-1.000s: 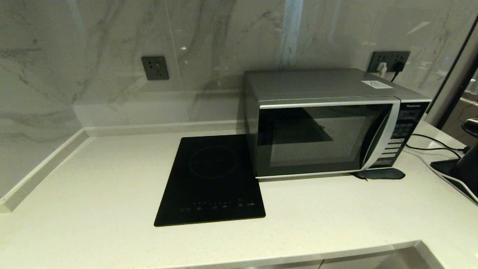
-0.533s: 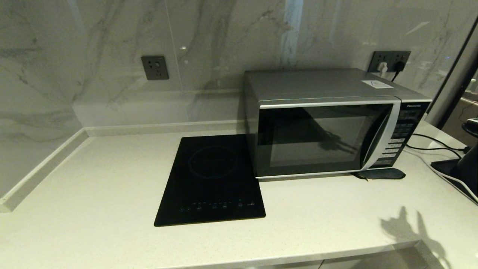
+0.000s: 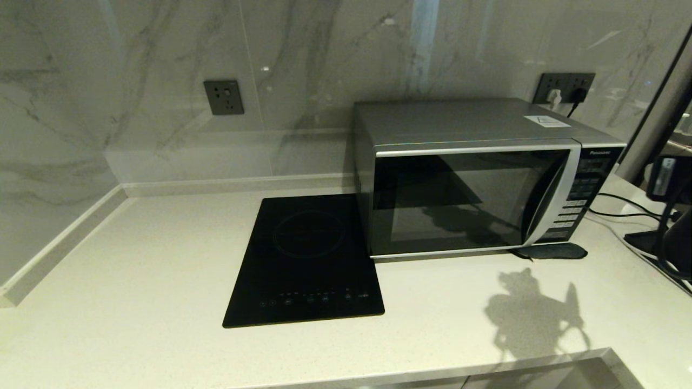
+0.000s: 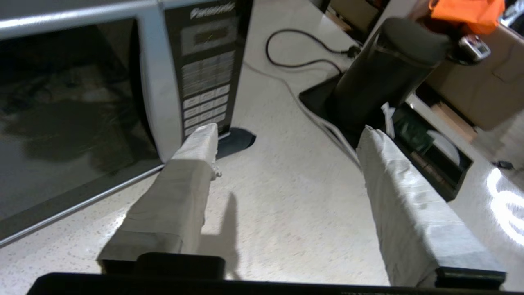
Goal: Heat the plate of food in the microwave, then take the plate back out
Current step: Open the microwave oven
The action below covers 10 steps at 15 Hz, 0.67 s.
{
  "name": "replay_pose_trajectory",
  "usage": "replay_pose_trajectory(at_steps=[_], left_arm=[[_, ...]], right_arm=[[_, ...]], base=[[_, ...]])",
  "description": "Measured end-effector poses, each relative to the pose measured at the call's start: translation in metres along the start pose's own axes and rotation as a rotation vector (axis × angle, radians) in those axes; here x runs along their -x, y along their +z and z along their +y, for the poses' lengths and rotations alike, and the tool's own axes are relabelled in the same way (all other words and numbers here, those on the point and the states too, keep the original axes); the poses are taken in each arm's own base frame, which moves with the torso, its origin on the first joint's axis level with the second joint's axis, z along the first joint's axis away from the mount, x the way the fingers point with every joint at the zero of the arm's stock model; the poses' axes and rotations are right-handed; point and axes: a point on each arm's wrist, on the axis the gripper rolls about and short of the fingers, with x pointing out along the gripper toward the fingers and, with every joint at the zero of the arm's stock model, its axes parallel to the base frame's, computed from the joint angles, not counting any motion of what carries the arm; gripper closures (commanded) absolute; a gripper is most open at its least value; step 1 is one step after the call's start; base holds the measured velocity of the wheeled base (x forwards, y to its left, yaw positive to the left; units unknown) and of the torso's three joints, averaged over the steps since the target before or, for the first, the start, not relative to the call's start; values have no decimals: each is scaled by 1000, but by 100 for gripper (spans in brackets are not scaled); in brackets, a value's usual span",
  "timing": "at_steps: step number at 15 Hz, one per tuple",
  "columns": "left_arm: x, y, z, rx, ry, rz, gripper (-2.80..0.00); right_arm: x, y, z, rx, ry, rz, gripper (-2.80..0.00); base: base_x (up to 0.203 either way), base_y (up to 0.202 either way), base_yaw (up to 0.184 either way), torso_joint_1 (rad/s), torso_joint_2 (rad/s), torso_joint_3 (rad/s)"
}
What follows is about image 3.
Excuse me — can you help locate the black glass microwave door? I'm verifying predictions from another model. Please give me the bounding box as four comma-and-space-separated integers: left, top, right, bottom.
370, 139, 582, 261

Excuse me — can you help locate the black mat under microwave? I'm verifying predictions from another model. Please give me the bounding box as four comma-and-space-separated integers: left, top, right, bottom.
511, 243, 589, 261

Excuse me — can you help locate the white paper sheet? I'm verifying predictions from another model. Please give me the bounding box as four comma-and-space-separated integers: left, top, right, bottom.
523, 115, 571, 129

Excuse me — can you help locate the silver microwave oven body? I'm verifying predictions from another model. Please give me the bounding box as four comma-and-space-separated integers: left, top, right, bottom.
353, 98, 628, 263

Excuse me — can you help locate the black stand with base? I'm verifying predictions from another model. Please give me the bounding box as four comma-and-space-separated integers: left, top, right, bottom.
624, 208, 692, 281

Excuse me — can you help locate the black plug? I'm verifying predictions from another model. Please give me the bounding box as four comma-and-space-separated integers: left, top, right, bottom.
567, 88, 588, 118

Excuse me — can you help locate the black induction cooktop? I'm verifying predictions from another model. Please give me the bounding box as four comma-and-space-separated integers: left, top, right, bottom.
222, 193, 385, 328

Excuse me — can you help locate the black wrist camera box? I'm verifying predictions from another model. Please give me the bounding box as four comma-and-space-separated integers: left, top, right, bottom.
646, 156, 679, 204

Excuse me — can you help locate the black power cable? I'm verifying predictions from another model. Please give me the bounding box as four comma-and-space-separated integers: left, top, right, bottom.
589, 193, 683, 222

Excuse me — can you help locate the dark door frame post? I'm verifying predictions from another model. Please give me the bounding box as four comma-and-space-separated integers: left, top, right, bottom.
616, 26, 692, 184

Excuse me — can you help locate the grey double wall socket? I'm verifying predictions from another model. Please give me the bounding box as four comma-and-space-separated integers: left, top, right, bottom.
533, 73, 596, 105

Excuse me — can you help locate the grey single wall socket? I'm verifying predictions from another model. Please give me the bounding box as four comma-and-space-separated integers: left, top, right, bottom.
203, 80, 244, 116

